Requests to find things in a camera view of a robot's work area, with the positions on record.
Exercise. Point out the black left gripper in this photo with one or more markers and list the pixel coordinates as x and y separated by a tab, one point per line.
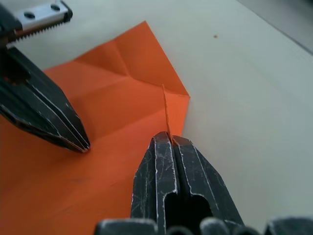
36	17

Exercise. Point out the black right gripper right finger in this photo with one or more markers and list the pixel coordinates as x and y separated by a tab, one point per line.
203	176

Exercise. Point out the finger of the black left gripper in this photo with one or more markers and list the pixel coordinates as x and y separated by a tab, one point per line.
36	117
55	98

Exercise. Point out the orange sheet of paper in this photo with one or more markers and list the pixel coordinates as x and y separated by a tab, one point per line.
97	127

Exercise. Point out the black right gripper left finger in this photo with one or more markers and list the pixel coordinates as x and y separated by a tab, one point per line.
156	171

